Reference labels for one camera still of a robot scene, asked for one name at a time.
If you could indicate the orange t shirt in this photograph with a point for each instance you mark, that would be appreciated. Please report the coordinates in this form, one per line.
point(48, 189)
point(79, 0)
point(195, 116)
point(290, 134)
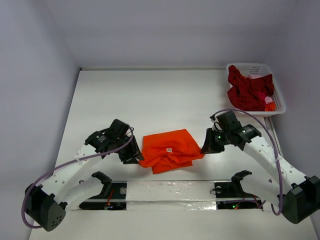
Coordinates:
point(168, 151)

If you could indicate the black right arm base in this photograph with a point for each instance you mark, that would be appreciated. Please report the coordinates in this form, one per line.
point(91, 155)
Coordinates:
point(229, 194)

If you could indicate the white plastic laundry basket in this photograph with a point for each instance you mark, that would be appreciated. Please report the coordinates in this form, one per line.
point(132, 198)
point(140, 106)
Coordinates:
point(256, 70)

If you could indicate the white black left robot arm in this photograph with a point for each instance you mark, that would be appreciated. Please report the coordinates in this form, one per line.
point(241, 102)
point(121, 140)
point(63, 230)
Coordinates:
point(47, 200)

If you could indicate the orange garment in basket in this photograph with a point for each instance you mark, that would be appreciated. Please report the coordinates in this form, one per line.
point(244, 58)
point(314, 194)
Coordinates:
point(270, 107)

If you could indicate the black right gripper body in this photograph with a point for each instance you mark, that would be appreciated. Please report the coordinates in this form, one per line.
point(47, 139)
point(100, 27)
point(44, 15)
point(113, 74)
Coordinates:
point(213, 141)

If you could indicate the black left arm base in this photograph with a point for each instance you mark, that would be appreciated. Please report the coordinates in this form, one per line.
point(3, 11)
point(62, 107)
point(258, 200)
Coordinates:
point(112, 196)

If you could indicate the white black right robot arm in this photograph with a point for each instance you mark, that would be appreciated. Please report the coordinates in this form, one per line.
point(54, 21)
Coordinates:
point(290, 192)

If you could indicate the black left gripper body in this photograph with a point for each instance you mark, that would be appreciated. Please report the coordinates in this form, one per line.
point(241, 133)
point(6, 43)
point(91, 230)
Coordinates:
point(129, 153)

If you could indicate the dark red t shirt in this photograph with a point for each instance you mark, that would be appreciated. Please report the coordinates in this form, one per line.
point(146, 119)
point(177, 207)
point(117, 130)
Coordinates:
point(249, 94)

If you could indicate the pink garment in basket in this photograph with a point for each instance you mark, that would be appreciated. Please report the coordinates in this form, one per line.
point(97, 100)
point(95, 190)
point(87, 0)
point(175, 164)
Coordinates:
point(268, 100)

